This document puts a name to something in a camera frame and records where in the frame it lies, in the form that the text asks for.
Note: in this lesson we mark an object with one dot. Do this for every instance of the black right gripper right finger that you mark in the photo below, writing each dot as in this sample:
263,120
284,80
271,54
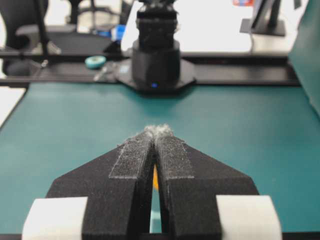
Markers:
204,199

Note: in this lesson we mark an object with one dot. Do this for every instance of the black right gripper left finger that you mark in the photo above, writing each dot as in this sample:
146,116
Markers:
108,198

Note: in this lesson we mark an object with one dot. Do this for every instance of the orange block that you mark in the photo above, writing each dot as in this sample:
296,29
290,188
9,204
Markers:
155,182

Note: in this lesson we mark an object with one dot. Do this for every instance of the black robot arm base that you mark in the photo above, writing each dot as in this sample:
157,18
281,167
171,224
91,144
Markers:
155,65

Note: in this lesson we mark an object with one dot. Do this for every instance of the teal tape roll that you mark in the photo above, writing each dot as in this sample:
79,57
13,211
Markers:
95,62

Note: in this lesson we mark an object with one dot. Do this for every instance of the blue white box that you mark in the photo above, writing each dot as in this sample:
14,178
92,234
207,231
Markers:
113,31

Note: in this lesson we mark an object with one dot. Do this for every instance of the teal side panel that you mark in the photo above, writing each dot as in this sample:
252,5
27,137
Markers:
305,54

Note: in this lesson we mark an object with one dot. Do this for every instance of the black monitor stand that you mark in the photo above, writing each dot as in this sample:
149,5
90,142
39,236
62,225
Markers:
264,20

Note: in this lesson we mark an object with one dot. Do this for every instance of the black office chair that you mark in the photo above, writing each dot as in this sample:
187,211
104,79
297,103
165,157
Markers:
22,31

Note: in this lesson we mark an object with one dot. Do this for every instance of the black aluminium rail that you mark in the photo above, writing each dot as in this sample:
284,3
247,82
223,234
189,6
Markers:
209,74

